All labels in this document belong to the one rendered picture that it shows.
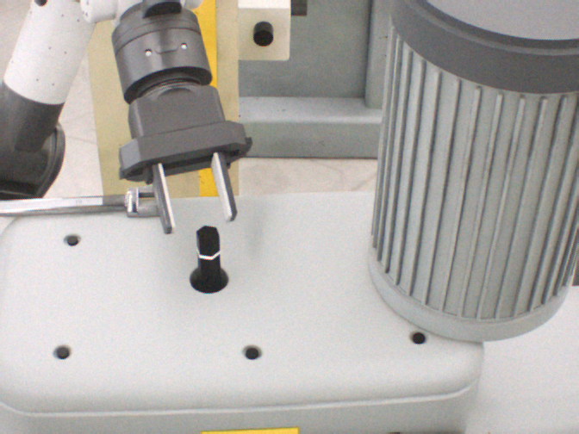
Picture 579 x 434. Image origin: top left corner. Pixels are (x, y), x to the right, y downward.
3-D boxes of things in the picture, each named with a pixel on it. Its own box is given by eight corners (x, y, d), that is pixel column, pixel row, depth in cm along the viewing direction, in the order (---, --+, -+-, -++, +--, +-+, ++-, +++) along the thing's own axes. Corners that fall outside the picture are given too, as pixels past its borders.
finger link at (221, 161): (229, 213, 95) (213, 151, 96) (225, 225, 98) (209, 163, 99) (246, 210, 95) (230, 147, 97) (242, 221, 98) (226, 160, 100)
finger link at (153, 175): (173, 235, 97) (158, 173, 98) (176, 225, 94) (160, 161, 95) (156, 238, 96) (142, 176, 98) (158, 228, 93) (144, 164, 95)
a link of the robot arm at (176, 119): (244, 169, 104) (215, 63, 107) (258, 131, 95) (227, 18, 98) (119, 194, 100) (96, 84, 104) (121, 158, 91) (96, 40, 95)
